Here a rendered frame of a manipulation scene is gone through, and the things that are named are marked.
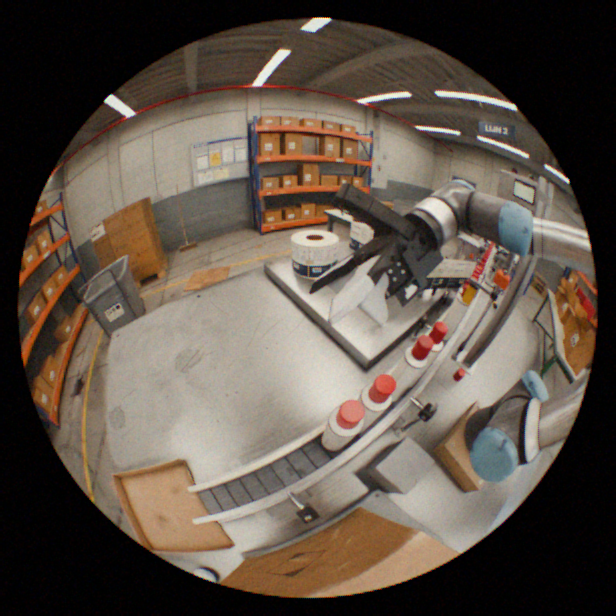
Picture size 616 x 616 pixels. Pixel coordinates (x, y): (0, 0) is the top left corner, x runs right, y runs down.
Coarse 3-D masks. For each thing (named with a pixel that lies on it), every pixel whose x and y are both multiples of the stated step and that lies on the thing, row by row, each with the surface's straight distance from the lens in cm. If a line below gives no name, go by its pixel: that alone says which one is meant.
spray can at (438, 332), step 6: (438, 324) 41; (444, 324) 42; (432, 330) 41; (438, 330) 40; (444, 330) 41; (432, 336) 41; (438, 336) 41; (444, 336) 41; (438, 342) 42; (432, 348) 42; (438, 348) 43; (432, 354) 43; (432, 360) 45; (426, 366) 46
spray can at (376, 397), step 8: (384, 376) 29; (368, 384) 32; (376, 384) 28; (384, 384) 28; (392, 384) 28; (368, 392) 30; (376, 392) 28; (384, 392) 27; (392, 392) 28; (360, 400) 32; (368, 400) 31; (376, 400) 30; (384, 400) 30; (368, 408) 31; (376, 408) 31; (384, 408) 31; (368, 416) 33; (376, 416) 34; (368, 424) 38; (360, 432) 45
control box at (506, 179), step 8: (504, 176) 69; (512, 176) 68; (520, 176) 67; (504, 184) 69; (512, 184) 67; (536, 184) 63; (504, 192) 68; (512, 192) 66; (536, 192) 63; (520, 200) 64; (536, 200) 62; (528, 208) 63; (536, 208) 62
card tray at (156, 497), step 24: (120, 480) 75; (144, 480) 67; (168, 480) 61; (192, 480) 56; (144, 504) 69; (168, 504) 62; (192, 504) 57; (144, 528) 73; (168, 528) 65; (192, 528) 60; (216, 528) 56; (168, 552) 65; (192, 552) 59
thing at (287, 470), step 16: (400, 400) 52; (384, 416) 49; (304, 448) 44; (320, 448) 44; (272, 464) 45; (288, 464) 44; (304, 464) 44; (320, 464) 44; (240, 480) 47; (256, 480) 45; (272, 480) 45; (288, 480) 44; (208, 496) 49; (224, 496) 48; (240, 496) 46; (256, 496) 46
